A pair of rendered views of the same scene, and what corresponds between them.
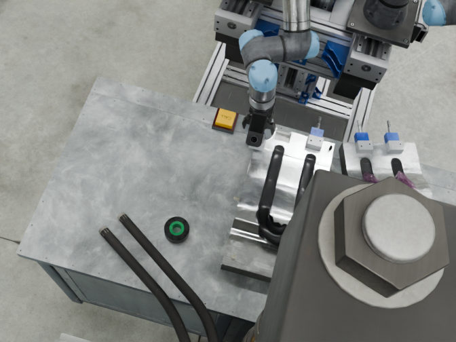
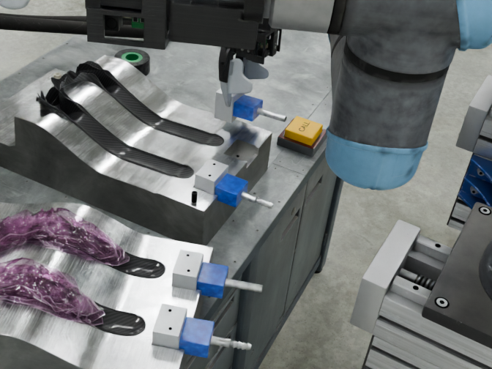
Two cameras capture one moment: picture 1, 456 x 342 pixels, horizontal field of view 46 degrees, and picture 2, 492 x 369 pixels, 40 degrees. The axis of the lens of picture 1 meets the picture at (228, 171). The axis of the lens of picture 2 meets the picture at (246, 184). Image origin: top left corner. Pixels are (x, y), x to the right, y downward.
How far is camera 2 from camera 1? 1.84 m
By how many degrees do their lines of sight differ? 62
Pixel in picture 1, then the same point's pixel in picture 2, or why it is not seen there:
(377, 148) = (181, 302)
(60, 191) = not seen: hidden behind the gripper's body
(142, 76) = not seen: outside the picture
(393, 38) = (449, 277)
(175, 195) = (187, 77)
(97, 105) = not seen: hidden behind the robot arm
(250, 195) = (135, 81)
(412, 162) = (119, 359)
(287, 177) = (157, 140)
